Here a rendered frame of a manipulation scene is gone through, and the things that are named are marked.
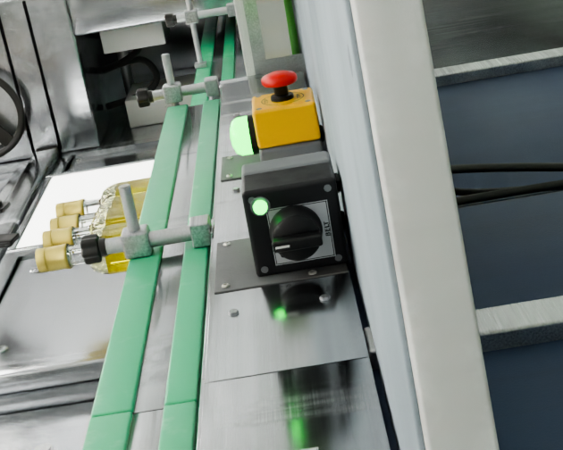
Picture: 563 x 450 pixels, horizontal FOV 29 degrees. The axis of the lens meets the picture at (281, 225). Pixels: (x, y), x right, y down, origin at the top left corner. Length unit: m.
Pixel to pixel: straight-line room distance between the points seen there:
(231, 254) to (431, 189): 0.51
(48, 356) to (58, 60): 1.13
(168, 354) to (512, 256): 0.31
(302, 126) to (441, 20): 1.37
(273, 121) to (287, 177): 0.27
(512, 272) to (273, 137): 0.37
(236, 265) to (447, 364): 0.49
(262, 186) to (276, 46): 0.78
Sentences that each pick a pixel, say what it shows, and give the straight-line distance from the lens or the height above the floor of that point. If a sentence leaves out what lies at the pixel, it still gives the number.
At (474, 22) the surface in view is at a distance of 2.53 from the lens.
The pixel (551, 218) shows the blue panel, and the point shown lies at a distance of 1.02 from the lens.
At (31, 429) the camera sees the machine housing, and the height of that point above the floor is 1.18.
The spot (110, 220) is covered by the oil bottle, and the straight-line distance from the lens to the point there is 1.52.
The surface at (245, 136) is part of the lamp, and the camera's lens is 1.19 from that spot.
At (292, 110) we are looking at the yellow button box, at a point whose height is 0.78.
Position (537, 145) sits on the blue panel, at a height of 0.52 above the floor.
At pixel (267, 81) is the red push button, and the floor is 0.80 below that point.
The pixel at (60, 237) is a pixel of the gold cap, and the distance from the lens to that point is 1.55.
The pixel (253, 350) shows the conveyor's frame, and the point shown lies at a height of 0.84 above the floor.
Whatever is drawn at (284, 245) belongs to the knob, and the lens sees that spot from 0.87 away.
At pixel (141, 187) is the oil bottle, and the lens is 1.63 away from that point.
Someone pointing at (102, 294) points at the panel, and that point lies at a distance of 1.69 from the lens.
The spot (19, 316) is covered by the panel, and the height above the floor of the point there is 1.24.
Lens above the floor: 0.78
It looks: 2 degrees up
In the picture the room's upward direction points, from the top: 99 degrees counter-clockwise
